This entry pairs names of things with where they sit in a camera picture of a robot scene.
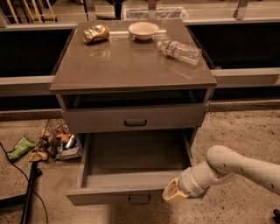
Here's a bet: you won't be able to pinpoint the white ceramic bowl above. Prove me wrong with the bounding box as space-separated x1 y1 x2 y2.
129 22 158 40

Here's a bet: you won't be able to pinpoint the grey drawer cabinet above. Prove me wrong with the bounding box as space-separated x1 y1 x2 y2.
50 19 216 149

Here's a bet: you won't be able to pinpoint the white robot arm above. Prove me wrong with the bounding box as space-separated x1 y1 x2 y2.
162 145 280 204

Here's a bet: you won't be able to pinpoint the black stand leg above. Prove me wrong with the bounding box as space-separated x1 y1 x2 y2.
0 162 42 224

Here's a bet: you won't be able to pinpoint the crumpled gold chip bag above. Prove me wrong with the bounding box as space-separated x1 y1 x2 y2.
82 24 109 45

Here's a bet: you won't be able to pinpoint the wire basket with trash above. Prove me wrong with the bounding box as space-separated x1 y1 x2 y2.
34 119 81 161

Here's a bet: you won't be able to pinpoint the closed grey top drawer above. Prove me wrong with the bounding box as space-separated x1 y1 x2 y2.
62 104 207 134

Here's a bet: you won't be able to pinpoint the clear plastic bin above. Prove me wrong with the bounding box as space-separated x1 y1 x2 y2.
121 7 189 20

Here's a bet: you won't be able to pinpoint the wooden chair legs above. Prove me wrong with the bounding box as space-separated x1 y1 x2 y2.
0 0 58 25

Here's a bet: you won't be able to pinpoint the grey drawer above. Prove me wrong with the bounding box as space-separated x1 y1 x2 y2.
66 129 196 206
62 104 207 134

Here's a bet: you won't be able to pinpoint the clear plastic water bottle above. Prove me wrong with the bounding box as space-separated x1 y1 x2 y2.
157 39 202 66

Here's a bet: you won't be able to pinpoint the green snack bag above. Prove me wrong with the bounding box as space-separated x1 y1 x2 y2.
7 136 37 161

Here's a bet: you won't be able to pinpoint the metal railing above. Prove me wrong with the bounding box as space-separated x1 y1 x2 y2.
0 0 280 98

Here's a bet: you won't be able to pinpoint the black cable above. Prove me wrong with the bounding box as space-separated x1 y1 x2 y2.
0 141 49 224

